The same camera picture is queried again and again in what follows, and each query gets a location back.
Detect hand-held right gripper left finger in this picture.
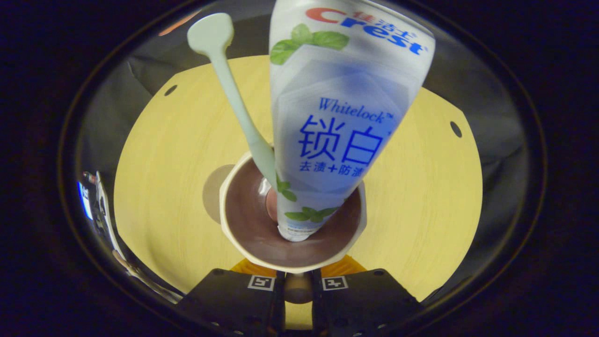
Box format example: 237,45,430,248
175,259,286,337

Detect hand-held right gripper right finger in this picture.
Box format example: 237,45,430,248
311,255,424,337

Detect beige cup with handle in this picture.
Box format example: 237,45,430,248
219,150,367,305

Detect round brown coaster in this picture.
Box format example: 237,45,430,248
202,164,235,225

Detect pale green toothbrush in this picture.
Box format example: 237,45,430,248
187,13,278,190

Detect white toothpaste tube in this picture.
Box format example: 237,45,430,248
269,0,436,242

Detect lit monitor screen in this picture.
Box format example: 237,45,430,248
77,180,94,220

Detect black backdrop cloth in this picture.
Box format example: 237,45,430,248
75,0,532,300

